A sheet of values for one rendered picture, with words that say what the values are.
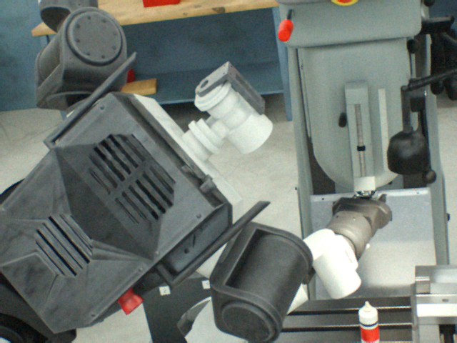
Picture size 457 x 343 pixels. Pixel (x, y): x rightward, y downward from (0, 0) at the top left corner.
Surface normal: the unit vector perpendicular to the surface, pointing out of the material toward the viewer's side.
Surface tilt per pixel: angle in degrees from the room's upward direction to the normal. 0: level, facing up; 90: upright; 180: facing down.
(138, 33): 90
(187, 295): 90
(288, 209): 0
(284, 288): 67
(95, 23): 61
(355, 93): 90
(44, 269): 74
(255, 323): 101
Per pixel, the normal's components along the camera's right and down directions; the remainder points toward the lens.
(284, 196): -0.16, -0.89
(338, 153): -0.25, 0.46
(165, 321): 0.02, 0.44
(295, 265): 0.62, -0.34
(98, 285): -0.32, 0.21
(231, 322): -0.41, 0.62
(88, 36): 0.50, -0.22
